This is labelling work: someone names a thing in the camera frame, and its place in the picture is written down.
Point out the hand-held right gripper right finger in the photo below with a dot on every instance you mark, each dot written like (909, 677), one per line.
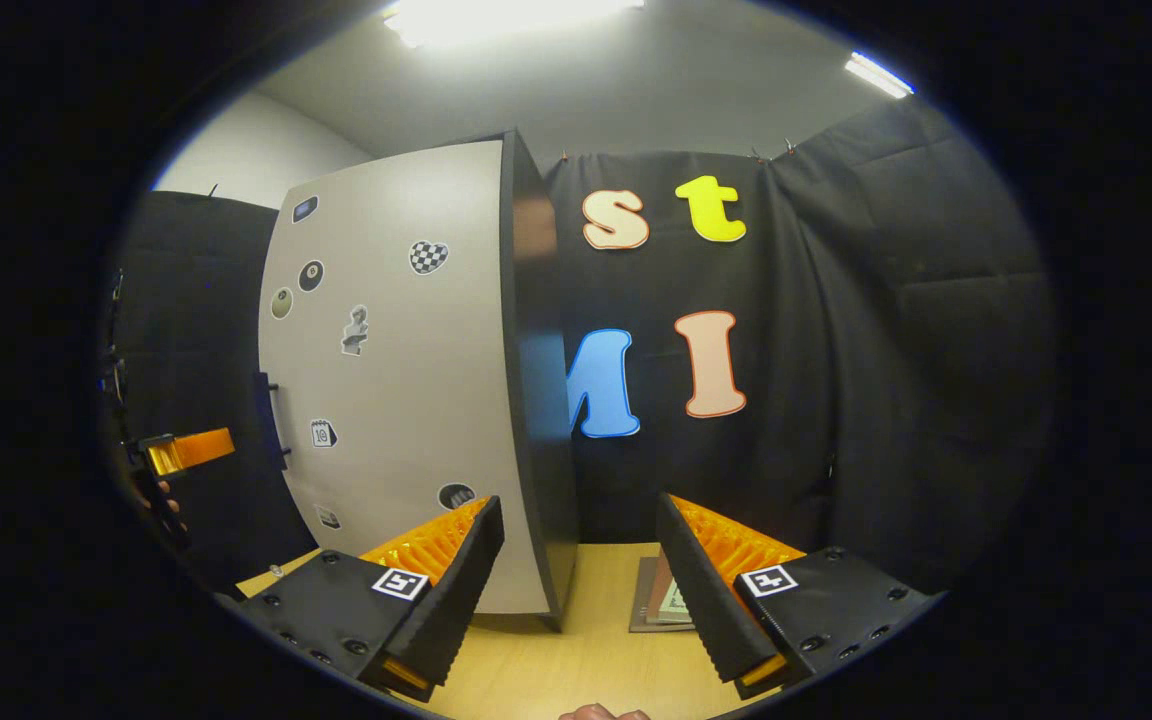
(706, 610)

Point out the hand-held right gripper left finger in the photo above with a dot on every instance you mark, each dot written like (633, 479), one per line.
(451, 600)

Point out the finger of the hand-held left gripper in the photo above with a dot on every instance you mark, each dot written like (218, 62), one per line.
(196, 450)

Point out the beige cabinet door with stickers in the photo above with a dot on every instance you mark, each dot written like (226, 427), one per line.
(406, 380)

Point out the pale green book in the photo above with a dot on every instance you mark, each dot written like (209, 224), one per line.
(676, 602)

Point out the brown book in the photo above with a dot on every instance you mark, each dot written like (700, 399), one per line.
(644, 600)

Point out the black backdrop cloth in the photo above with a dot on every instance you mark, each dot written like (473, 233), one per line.
(886, 350)

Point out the ceiling light panel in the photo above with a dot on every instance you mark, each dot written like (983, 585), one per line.
(511, 18)
(878, 75)

